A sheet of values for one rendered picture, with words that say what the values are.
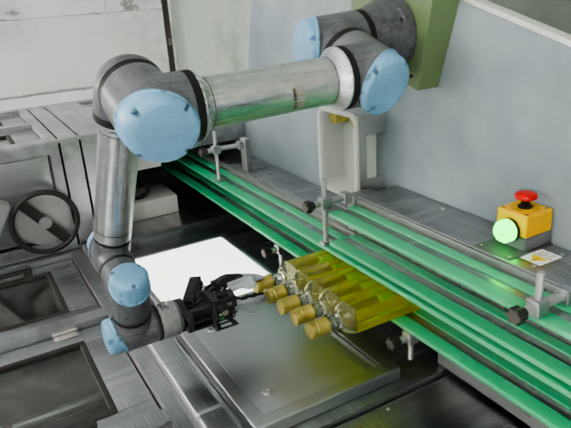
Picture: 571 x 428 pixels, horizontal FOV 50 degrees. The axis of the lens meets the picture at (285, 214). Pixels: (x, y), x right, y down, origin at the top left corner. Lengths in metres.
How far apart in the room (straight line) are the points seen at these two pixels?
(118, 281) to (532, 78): 0.84
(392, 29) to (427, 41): 0.07
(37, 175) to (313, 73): 1.21
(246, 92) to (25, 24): 3.84
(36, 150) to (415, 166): 1.17
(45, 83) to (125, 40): 0.67
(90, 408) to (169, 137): 0.68
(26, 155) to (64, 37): 2.84
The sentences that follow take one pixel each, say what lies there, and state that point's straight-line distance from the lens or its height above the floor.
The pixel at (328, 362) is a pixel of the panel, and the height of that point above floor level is 1.09.
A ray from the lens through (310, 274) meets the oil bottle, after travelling 1.36.
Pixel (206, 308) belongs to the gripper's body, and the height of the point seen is 1.30.
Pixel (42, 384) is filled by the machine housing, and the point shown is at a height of 1.63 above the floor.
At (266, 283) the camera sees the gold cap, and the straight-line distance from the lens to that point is 1.38.
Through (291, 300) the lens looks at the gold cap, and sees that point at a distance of 1.29.
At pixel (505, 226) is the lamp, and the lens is 1.16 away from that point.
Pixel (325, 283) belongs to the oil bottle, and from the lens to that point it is 1.32.
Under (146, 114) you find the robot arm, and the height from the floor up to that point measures 1.43.
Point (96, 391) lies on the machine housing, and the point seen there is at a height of 1.53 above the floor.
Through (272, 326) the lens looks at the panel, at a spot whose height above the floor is 1.12.
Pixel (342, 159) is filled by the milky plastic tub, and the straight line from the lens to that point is 1.66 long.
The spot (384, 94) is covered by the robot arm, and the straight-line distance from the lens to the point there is 1.13.
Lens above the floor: 1.67
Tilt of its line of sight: 26 degrees down
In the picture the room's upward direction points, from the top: 105 degrees counter-clockwise
